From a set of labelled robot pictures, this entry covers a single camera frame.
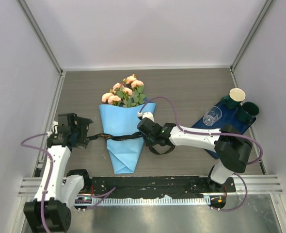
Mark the black printed ribbon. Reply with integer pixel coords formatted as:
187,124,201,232
86,132,175,155

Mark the large blue wrapping paper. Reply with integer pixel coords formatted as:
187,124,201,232
98,98,157,175

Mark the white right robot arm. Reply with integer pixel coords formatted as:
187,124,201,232
137,116,253,192

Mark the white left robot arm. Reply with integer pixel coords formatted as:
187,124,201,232
23,113,92,233

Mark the clear plastic cup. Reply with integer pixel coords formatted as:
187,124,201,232
203,106,222,126

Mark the dark green mug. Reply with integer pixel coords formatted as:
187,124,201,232
221,95,241,110
236,101,260,124

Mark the beige paper cup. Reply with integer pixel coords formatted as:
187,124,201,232
229,88,246,103

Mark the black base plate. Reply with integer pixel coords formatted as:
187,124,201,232
90,176,236,194

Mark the slotted cable duct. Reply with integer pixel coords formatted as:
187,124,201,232
74,195,210,208

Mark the aluminium frame rail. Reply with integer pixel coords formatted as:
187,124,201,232
18,174,285,196

